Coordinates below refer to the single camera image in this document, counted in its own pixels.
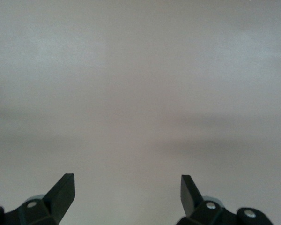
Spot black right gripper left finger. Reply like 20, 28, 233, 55
3, 173, 75, 225

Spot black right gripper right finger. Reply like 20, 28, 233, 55
177, 174, 238, 225

